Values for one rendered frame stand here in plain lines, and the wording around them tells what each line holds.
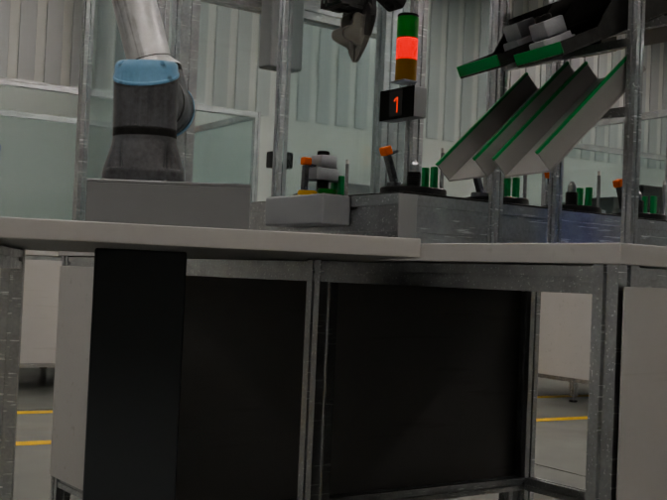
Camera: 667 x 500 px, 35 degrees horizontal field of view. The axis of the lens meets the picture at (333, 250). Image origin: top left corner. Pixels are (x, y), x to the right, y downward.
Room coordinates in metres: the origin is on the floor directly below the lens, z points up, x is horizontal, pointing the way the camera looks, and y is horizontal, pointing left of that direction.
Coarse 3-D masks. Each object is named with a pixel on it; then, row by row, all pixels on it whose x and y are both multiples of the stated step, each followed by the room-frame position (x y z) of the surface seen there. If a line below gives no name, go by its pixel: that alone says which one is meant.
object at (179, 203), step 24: (96, 192) 1.81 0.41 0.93; (120, 192) 1.82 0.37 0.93; (144, 192) 1.82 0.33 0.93; (168, 192) 1.83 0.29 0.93; (192, 192) 1.84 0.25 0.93; (216, 192) 1.85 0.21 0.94; (240, 192) 1.86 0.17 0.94; (96, 216) 1.81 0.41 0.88; (120, 216) 1.82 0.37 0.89; (144, 216) 1.82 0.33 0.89; (168, 216) 1.83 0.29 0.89; (192, 216) 1.84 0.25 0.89; (216, 216) 1.85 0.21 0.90; (240, 216) 1.86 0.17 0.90
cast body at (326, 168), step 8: (320, 152) 2.45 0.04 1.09; (328, 152) 2.45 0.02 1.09; (312, 160) 2.47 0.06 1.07; (320, 160) 2.44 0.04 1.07; (328, 160) 2.45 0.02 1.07; (336, 160) 2.46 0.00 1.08; (312, 168) 2.44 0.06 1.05; (320, 168) 2.43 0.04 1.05; (328, 168) 2.45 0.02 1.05; (312, 176) 2.44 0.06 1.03; (320, 176) 2.43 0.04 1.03; (328, 176) 2.45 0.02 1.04; (336, 176) 2.46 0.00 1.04
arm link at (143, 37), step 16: (112, 0) 2.03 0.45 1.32; (128, 0) 2.00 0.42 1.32; (144, 0) 2.01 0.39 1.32; (128, 16) 2.01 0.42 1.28; (144, 16) 2.01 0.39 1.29; (160, 16) 2.04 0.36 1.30; (128, 32) 2.01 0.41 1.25; (144, 32) 2.01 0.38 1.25; (160, 32) 2.03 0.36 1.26; (128, 48) 2.02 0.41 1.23; (144, 48) 2.00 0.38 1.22; (160, 48) 2.02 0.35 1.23; (192, 96) 2.08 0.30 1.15; (192, 112) 2.06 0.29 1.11
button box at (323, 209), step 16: (272, 208) 2.17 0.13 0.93; (288, 208) 2.12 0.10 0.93; (304, 208) 2.08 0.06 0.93; (320, 208) 2.03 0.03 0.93; (336, 208) 2.05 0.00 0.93; (272, 224) 2.17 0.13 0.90; (288, 224) 2.13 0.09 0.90; (304, 224) 2.09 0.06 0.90; (320, 224) 2.06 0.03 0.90; (336, 224) 2.05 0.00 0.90
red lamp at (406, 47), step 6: (396, 42) 2.41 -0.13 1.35; (402, 42) 2.39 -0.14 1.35; (408, 42) 2.39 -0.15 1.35; (414, 42) 2.39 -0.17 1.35; (396, 48) 2.41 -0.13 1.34; (402, 48) 2.39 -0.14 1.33; (408, 48) 2.39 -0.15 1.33; (414, 48) 2.39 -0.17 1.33; (396, 54) 2.41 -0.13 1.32; (402, 54) 2.39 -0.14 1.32; (408, 54) 2.39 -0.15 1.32; (414, 54) 2.39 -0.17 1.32
